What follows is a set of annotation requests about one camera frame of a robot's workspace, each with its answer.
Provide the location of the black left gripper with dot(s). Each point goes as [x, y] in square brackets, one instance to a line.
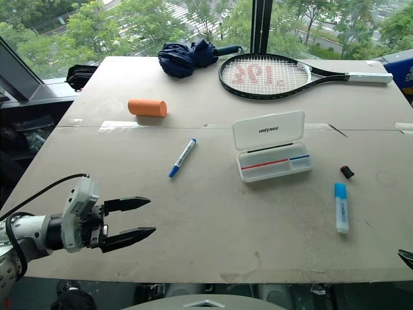
[93, 227]

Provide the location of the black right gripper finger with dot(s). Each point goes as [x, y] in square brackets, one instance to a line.
[406, 256]

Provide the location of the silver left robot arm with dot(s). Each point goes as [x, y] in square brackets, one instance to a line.
[26, 234]

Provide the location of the white plastic pencil case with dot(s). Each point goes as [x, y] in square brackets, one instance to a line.
[272, 148]

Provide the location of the blue highlighter pen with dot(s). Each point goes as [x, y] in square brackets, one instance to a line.
[341, 208]

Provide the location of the blue capped white marker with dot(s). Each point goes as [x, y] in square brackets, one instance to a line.
[182, 158]

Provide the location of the dark rounded shape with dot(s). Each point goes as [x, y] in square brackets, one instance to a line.
[72, 298]

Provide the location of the small black cap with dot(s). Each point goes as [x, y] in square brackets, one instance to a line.
[347, 171]

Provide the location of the grey robot torso top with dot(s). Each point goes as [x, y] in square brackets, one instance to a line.
[205, 303]

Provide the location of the orange foam cylinder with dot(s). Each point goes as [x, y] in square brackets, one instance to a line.
[147, 108]

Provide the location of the black bag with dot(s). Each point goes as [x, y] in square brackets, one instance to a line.
[79, 76]

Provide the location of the navy folded umbrella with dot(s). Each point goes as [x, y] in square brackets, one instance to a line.
[187, 59]

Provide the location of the blue printed box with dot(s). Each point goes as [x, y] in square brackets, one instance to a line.
[400, 76]

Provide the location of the grey slanted panel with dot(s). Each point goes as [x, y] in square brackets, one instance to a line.
[19, 76]

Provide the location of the black white tennis racket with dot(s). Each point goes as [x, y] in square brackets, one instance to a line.
[267, 76]

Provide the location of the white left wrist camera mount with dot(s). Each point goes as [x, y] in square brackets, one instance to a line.
[77, 206]

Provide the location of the dark window frame post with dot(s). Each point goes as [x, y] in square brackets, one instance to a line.
[260, 26]

